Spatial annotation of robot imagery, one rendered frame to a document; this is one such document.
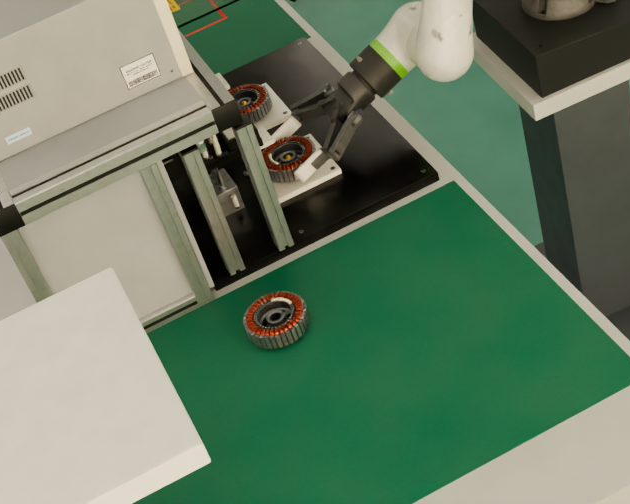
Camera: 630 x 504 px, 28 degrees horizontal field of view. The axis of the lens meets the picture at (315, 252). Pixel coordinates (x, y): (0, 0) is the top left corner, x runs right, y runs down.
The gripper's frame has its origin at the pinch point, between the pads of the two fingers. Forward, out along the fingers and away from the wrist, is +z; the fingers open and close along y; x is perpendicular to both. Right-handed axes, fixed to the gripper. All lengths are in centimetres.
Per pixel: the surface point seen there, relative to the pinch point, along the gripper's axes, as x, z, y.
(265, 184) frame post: 14.1, 4.7, -19.6
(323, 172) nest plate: -3.8, -2.8, -6.2
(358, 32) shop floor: -102, -33, 159
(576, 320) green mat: -14, -18, -67
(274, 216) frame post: 7.5, 8.0, -19.6
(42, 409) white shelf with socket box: 59, 35, -80
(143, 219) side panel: 27.7, 22.8, -20.5
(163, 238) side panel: 22.0, 23.4, -20.6
